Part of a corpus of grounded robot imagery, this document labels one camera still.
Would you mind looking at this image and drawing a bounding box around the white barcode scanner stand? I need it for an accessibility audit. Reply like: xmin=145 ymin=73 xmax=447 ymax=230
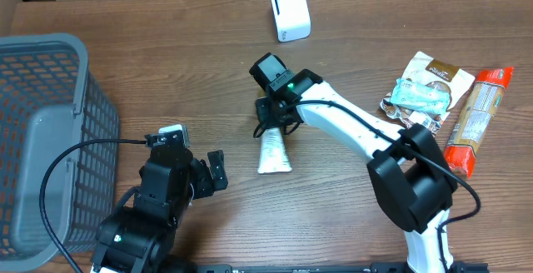
xmin=271 ymin=0 xmax=311 ymax=42

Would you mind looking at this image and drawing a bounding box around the beige dried fruit pouch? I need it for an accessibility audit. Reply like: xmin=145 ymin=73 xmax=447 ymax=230
xmin=380 ymin=52 xmax=475 ymax=134

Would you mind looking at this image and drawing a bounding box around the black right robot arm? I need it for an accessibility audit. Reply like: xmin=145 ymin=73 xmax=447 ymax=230
xmin=249 ymin=52 xmax=458 ymax=272

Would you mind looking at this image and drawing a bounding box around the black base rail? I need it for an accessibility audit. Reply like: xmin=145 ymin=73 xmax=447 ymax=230
xmin=191 ymin=262 xmax=491 ymax=273

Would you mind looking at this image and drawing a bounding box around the white Pantene tube gold cap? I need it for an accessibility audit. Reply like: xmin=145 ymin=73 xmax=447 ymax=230
xmin=257 ymin=128 xmax=292 ymax=174

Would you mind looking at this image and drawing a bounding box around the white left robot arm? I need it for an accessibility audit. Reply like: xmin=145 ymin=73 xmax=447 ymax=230
xmin=92 ymin=130 xmax=228 ymax=272

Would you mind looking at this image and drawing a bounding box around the grey plastic shopping basket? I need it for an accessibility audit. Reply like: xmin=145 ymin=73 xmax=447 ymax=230
xmin=1 ymin=33 xmax=120 ymax=271

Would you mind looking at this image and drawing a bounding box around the teal snack packet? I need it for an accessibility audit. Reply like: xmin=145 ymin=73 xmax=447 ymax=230
xmin=390 ymin=78 xmax=452 ymax=115

